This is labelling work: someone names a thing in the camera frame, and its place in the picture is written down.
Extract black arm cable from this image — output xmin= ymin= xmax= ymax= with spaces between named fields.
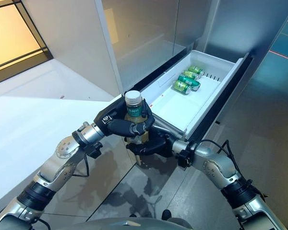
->
xmin=72 ymin=152 xmax=91 ymax=178
xmin=191 ymin=139 xmax=271 ymax=199

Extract grey tall side panel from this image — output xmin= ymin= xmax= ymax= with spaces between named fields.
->
xmin=201 ymin=0 xmax=288 ymax=127

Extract white fridge drawer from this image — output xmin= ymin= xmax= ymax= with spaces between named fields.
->
xmin=132 ymin=49 xmax=252 ymax=143

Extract white counter cabinet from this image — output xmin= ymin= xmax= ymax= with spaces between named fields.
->
xmin=0 ymin=58 xmax=135 ymax=230

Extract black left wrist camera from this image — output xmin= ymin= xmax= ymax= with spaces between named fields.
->
xmin=87 ymin=142 xmax=103 ymax=159

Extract black framed window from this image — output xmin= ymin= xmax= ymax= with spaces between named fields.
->
xmin=0 ymin=0 xmax=55 ymax=87

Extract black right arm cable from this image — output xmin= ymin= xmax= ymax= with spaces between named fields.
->
xmin=191 ymin=139 xmax=271 ymax=199

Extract stainless steel fridge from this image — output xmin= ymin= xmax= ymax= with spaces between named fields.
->
xmin=96 ymin=0 xmax=255 ymax=173

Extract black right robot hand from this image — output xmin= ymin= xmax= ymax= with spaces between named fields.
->
xmin=126 ymin=124 xmax=176 ymax=159

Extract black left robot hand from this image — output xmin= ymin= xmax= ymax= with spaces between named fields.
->
xmin=93 ymin=95 xmax=157 ymax=139

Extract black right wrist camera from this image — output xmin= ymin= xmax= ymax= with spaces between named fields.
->
xmin=178 ymin=148 xmax=192 ymax=169

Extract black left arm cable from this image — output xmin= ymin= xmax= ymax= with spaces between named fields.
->
xmin=72 ymin=152 xmax=91 ymax=178

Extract green drink can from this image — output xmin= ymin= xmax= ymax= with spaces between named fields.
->
xmin=177 ymin=74 xmax=202 ymax=92
xmin=173 ymin=80 xmax=192 ymax=95
xmin=188 ymin=65 xmax=205 ymax=77
xmin=182 ymin=69 xmax=200 ymax=81

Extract white tall partition panel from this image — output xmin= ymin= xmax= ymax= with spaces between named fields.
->
xmin=23 ymin=0 xmax=126 ymax=97

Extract yellow tea bottle green label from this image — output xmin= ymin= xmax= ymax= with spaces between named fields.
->
xmin=123 ymin=90 xmax=151 ymax=145

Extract grey robot torso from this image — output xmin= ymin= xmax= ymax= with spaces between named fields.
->
xmin=69 ymin=216 xmax=192 ymax=230

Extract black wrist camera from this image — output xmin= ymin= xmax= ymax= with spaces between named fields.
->
xmin=178 ymin=148 xmax=192 ymax=169
xmin=87 ymin=142 xmax=103 ymax=159

